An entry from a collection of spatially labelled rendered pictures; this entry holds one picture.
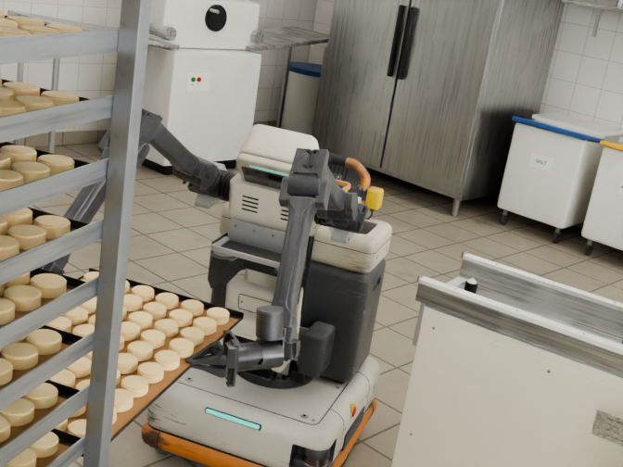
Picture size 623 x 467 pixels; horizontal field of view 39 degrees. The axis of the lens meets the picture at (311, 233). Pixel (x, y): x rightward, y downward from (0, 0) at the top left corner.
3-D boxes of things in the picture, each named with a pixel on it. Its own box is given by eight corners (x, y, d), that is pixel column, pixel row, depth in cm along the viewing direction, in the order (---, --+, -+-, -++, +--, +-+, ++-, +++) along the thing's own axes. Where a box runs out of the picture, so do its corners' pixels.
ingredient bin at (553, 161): (487, 223, 622) (512, 116, 598) (529, 212, 670) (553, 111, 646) (558, 248, 590) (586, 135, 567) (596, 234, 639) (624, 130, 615)
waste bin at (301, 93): (348, 148, 785) (360, 74, 764) (306, 152, 745) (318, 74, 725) (303, 133, 818) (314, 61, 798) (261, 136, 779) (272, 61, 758)
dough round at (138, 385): (146, 383, 169) (146, 373, 168) (150, 397, 164) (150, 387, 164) (119, 384, 167) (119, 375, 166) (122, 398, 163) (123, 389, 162)
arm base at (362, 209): (369, 207, 257) (330, 197, 260) (365, 195, 249) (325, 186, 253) (360, 234, 254) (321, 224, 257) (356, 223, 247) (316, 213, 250)
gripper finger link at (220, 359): (188, 391, 176) (233, 386, 181) (191, 359, 174) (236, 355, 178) (178, 374, 182) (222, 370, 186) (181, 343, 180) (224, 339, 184)
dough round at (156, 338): (149, 351, 180) (149, 343, 179) (134, 341, 183) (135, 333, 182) (169, 346, 183) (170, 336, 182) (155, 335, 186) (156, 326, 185)
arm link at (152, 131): (160, 107, 217) (127, 94, 220) (133, 157, 215) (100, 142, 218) (220, 169, 259) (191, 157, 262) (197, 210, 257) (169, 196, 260)
